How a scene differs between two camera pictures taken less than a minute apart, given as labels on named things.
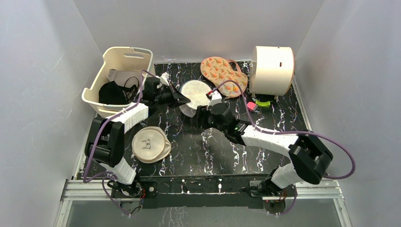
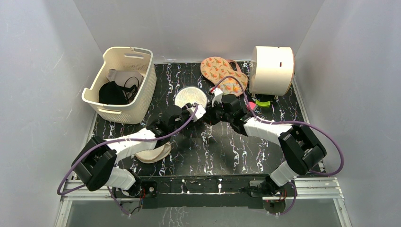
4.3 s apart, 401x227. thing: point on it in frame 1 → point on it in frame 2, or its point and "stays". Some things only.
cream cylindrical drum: x=271 y=70 stays
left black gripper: x=177 y=97 → x=186 y=112
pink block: x=251 y=106 stays
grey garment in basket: x=124 y=78 stays
